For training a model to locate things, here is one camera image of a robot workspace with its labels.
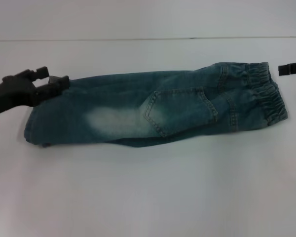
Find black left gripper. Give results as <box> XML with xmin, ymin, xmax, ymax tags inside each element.
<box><xmin>0</xmin><ymin>66</ymin><xmax>70</xmax><ymax>117</ymax></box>

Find blue denim shorts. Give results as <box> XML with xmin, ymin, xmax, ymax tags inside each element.
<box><xmin>23</xmin><ymin>61</ymin><xmax>289</xmax><ymax>149</ymax></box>

